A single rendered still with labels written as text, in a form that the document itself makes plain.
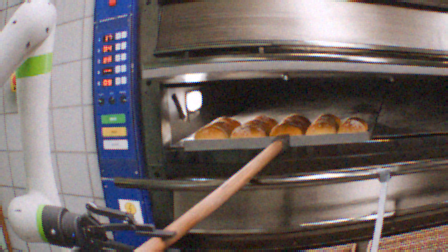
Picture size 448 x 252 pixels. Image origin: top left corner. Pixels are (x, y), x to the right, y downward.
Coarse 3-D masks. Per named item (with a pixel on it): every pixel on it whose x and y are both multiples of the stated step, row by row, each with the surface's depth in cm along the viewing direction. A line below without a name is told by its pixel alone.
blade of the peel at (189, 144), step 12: (360, 132) 222; (192, 144) 235; (204, 144) 234; (216, 144) 234; (228, 144) 233; (240, 144) 232; (252, 144) 231; (264, 144) 230; (300, 144) 227; (312, 144) 226; (324, 144) 225
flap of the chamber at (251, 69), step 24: (144, 72) 221; (168, 72) 219; (192, 72) 217; (216, 72) 216; (240, 72) 216; (264, 72) 216; (288, 72) 215; (312, 72) 213; (336, 72) 210; (360, 72) 205; (384, 72) 202; (408, 72) 199; (432, 72) 196
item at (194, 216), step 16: (272, 144) 214; (256, 160) 196; (240, 176) 181; (224, 192) 168; (192, 208) 153; (208, 208) 156; (176, 224) 140; (192, 224) 146; (160, 240) 130; (176, 240) 137
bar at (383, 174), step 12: (372, 168) 185; (384, 168) 184; (396, 168) 182; (408, 168) 181; (420, 168) 180; (432, 168) 179; (444, 168) 178; (120, 180) 203; (132, 180) 202; (144, 180) 201; (156, 180) 200; (168, 180) 199; (180, 180) 199; (192, 180) 198; (204, 180) 197; (216, 180) 196; (252, 180) 194; (264, 180) 193; (276, 180) 192; (288, 180) 191; (300, 180) 190; (312, 180) 189; (324, 180) 188; (336, 180) 188; (348, 180) 187; (360, 180) 186; (384, 180) 183; (384, 192) 181; (384, 204) 179
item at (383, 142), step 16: (336, 144) 224; (352, 144) 223; (368, 144) 221; (384, 144) 220; (400, 144) 218; (416, 144) 216; (432, 144) 214; (176, 160) 238; (192, 160) 236; (208, 160) 235; (224, 160) 234; (240, 160) 233; (272, 160) 230; (288, 160) 229
